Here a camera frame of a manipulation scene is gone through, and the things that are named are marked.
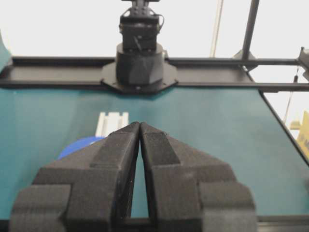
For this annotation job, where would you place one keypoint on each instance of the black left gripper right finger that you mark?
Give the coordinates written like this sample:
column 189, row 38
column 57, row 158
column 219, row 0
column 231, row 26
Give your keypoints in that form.
column 189, row 190

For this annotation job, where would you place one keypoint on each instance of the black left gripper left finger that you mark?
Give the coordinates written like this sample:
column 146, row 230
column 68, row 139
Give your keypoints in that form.
column 86, row 191

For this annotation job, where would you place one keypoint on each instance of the small blue gear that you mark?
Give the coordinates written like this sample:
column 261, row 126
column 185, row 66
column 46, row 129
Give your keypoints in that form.
column 77, row 145

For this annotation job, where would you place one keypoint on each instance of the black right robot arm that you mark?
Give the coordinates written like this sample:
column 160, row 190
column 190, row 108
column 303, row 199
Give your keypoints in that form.
column 139, row 57

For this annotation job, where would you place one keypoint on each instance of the silver aluminium extrusion rail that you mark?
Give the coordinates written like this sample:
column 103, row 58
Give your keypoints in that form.
column 110, row 122

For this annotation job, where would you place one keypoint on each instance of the black table frame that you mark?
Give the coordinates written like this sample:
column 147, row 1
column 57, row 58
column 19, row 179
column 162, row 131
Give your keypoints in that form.
column 86, row 74

